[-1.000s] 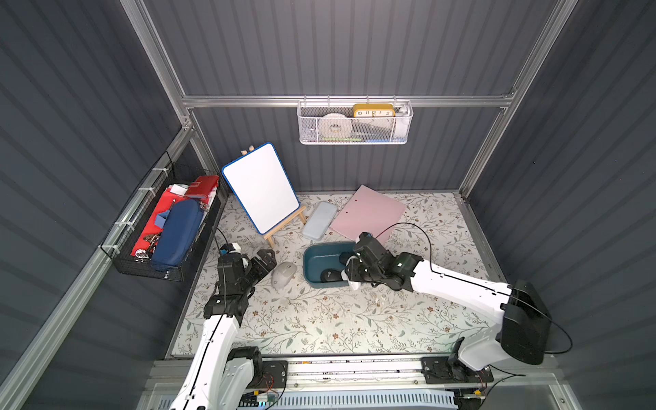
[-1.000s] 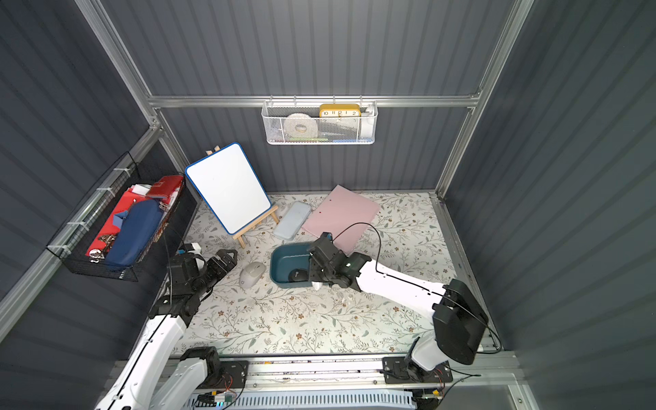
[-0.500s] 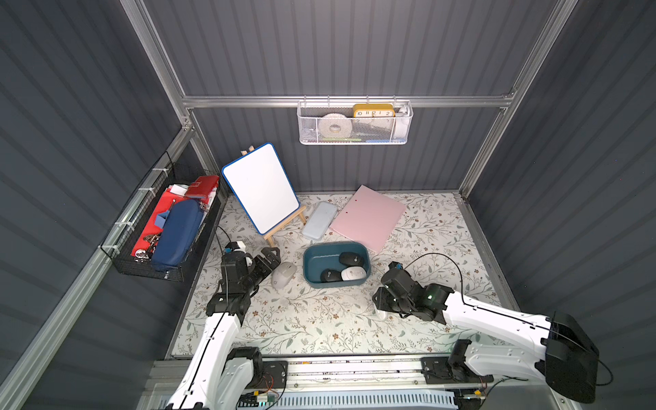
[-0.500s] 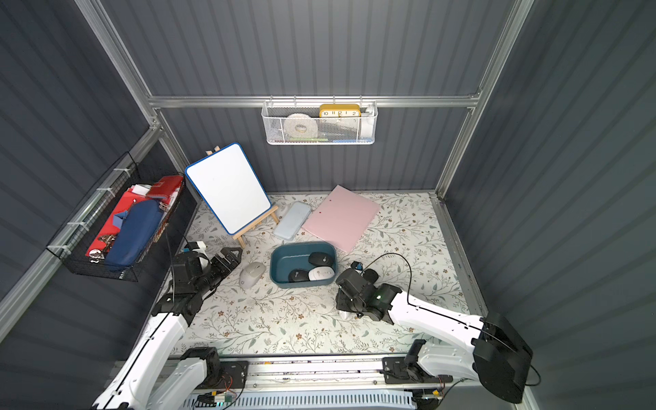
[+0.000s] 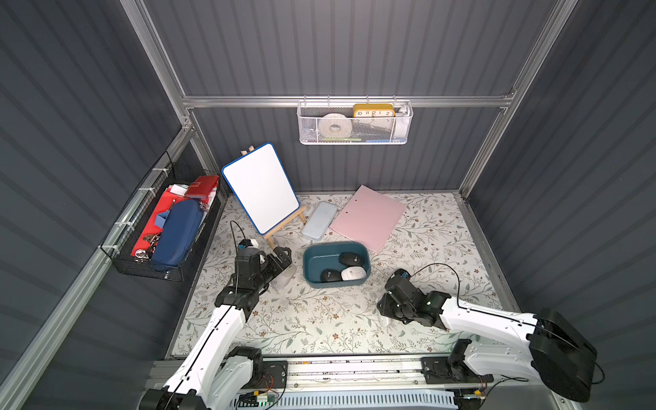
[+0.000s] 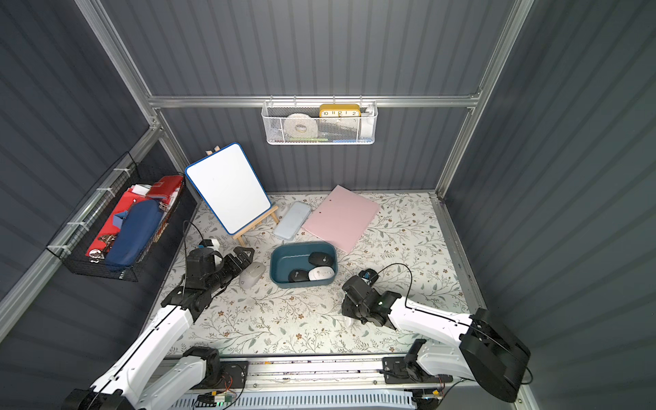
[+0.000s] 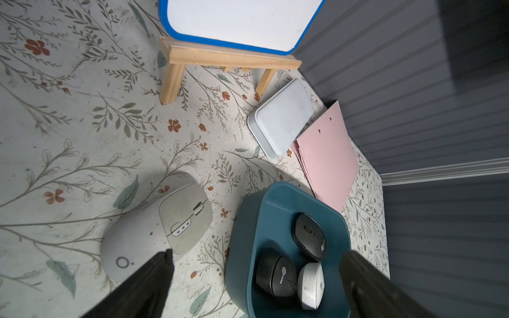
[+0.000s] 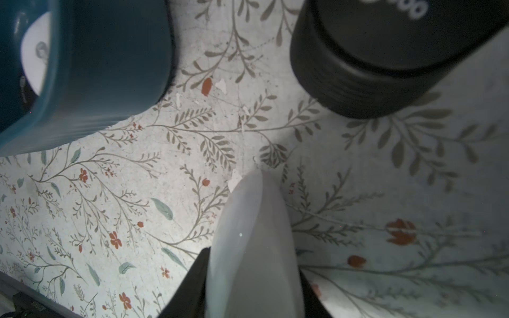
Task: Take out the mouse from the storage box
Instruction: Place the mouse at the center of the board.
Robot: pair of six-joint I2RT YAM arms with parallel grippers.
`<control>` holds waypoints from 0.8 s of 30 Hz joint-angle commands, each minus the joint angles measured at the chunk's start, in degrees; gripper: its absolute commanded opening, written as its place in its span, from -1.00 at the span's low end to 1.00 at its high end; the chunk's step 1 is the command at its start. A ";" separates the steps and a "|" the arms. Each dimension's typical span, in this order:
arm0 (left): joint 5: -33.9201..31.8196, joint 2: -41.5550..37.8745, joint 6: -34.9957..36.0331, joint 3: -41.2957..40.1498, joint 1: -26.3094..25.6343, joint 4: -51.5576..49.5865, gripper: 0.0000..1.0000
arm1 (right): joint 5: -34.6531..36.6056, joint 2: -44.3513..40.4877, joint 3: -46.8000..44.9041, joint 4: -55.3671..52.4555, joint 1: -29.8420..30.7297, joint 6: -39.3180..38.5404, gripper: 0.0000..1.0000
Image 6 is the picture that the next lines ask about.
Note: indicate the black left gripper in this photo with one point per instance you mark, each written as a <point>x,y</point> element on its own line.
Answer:
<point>225,269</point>

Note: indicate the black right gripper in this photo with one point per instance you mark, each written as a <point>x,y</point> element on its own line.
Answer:
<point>353,295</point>

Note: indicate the grey beige mouse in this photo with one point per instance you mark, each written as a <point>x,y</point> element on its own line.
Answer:
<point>251,275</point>

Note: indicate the teal plastic storage box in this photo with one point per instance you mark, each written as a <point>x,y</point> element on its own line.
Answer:
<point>288,257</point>

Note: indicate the white mouse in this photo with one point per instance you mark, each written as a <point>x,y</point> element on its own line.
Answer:
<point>321,273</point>

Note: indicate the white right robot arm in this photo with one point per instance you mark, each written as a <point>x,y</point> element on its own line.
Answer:
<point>476,347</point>

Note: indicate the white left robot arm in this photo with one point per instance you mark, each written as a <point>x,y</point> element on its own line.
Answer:
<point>148,348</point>

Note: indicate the black lecoo mouse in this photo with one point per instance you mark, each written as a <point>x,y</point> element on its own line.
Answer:
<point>298,276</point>
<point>321,259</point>

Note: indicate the floral table mat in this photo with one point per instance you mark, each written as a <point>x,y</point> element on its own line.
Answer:
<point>404,243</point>

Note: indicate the light blue pencil case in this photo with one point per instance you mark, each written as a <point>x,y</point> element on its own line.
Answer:
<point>290,224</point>

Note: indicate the blue framed whiteboard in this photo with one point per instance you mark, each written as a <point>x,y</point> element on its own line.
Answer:
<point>199,176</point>

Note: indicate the pink folder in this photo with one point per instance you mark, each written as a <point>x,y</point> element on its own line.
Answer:
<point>342,218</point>

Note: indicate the red package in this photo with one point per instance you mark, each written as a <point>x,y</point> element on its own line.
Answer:
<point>166,191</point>

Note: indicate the navy blue pouch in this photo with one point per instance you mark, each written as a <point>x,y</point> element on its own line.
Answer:
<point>137,229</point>

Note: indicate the white tape roll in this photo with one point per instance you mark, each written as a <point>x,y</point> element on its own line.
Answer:
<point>300,125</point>

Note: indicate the yellow clock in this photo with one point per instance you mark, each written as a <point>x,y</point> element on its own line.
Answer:
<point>339,111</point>

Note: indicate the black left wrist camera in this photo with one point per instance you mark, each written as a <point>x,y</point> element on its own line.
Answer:
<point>204,259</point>

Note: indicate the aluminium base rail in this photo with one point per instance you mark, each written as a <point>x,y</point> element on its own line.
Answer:
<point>317,373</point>

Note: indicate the black wire side basket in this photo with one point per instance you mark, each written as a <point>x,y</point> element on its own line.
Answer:
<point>71,250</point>

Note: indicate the white wire wall basket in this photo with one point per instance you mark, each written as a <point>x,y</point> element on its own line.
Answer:
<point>332,131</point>

